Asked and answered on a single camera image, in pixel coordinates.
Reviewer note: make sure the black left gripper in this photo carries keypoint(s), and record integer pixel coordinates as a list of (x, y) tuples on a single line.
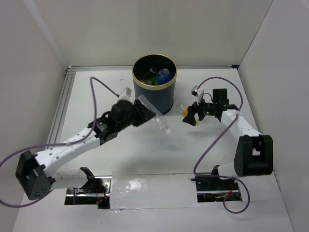
[(144, 114)]

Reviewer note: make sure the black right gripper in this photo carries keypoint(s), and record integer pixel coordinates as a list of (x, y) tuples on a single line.
[(189, 118)]

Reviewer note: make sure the clear bottle yellow label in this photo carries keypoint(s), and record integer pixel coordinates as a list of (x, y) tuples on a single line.
[(182, 110)]

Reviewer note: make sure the crushed clear bottle white cap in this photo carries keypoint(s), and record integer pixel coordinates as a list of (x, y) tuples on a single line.
[(158, 118)]

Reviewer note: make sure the green bottle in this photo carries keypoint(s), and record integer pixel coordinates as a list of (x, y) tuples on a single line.
[(150, 77)]

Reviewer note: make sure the blue label clear bottle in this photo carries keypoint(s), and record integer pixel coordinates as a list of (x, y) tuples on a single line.
[(164, 76)]

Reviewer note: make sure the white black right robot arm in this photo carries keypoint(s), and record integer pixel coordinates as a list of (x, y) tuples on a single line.
[(254, 152)]

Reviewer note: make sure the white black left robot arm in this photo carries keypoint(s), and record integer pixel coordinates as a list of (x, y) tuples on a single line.
[(37, 172)]

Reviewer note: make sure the dark blue gold-rimmed bin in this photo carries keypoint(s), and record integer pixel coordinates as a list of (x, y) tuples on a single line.
[(161, 96)]

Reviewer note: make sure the silver tape sheet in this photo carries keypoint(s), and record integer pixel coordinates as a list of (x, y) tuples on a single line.
[(152, 191)]

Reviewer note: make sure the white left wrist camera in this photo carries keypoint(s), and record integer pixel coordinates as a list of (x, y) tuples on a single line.
[(126, 94)]

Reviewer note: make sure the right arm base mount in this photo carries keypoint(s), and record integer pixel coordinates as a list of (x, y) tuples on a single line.
[(215, 190)]

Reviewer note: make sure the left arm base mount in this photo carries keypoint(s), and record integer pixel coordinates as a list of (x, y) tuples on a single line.
[(95, 191)]

